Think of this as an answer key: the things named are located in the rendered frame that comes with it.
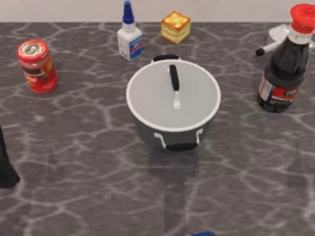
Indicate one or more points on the white glue bottle blue cap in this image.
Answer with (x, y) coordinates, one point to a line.
(129, 40)

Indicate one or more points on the clear plastic wrapper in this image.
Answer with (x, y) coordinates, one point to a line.
(279, 32)

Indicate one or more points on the blue round object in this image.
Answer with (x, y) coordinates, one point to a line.
(202, 233)

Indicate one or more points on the red jar with lid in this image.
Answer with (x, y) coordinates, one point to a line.
(38, 67)

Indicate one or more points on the dark sauce bottle red cap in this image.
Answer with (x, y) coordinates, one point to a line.
(285, 73)

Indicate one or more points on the yellow layered cake cube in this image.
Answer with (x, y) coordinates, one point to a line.
(175, 27)

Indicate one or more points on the black marker pen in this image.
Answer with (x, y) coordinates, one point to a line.
(267, 48)

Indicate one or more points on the dark gray pot with lid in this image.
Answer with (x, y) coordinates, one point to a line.
(172, 98)

